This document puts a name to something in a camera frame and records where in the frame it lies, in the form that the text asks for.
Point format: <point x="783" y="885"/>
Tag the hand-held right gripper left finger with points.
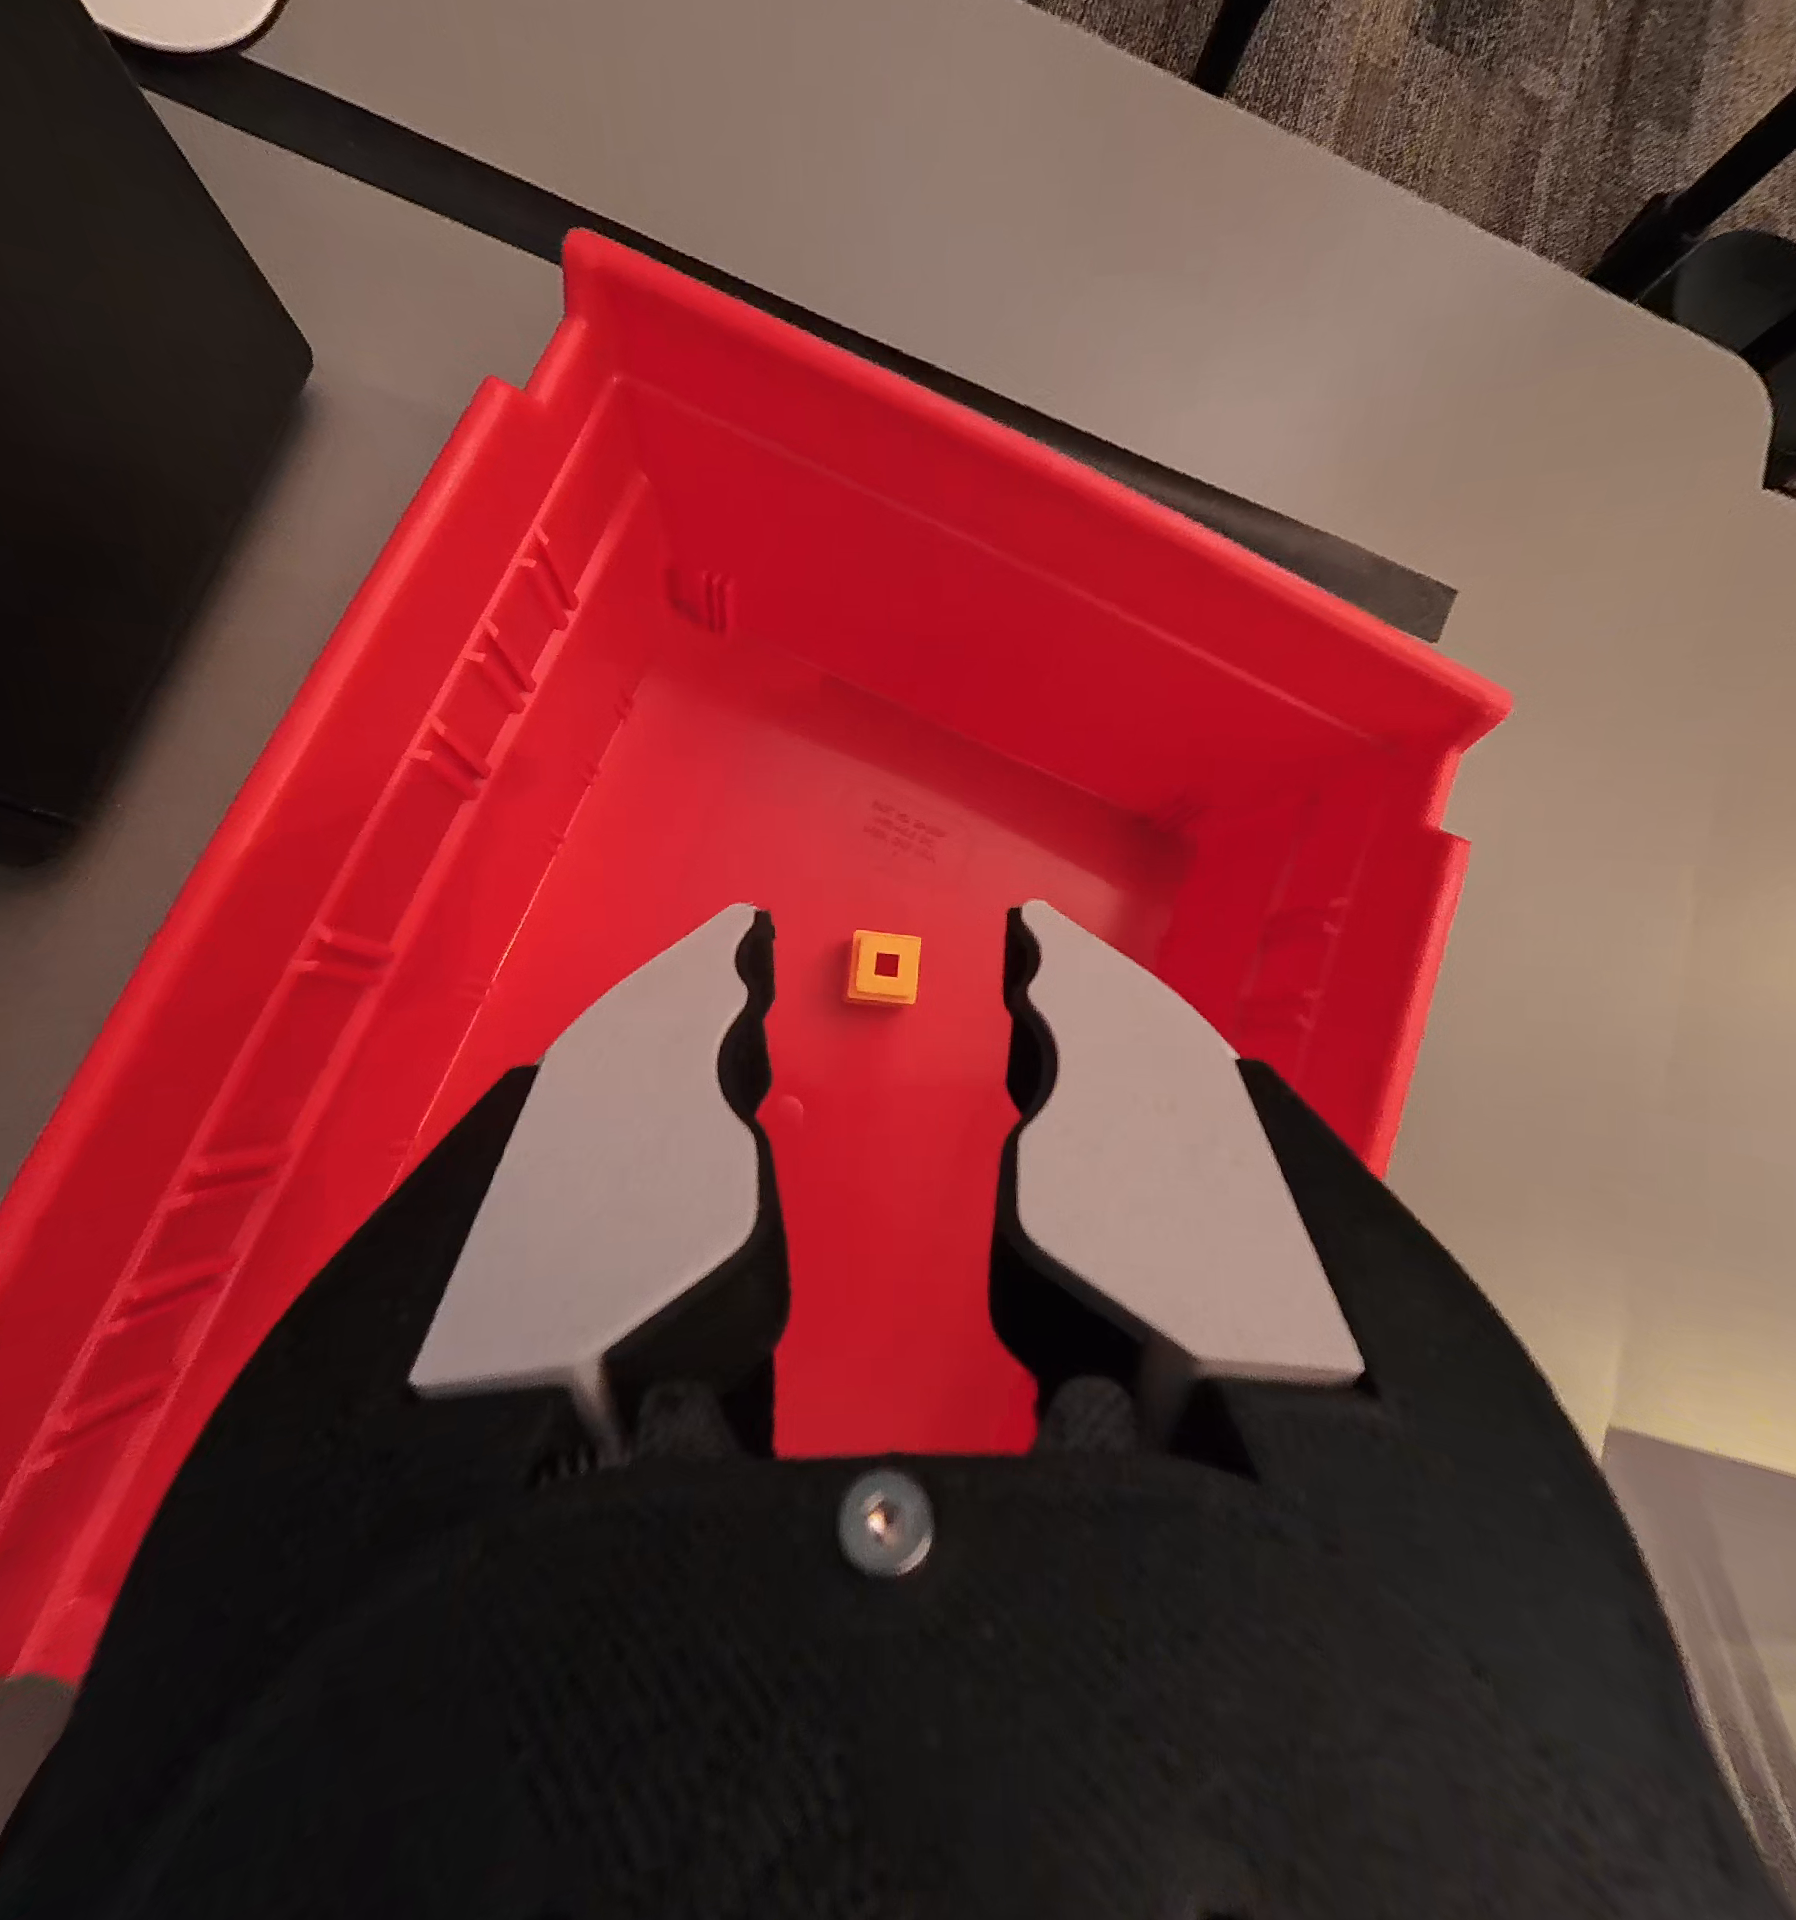
<point x="600" y="1203"/>

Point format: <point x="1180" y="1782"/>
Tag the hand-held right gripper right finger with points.
<point x="1184" y="1203"/>

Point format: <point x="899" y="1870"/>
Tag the orange cube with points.
<point x="857" y="968"/>

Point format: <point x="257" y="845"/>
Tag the red plastic bin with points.
<point x="540" y="690"/>

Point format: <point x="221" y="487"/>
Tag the black drawer cabinet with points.
<point x="73" y="421"/>

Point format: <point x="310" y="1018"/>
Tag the white stand base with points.
<point x="185" y="19"/>

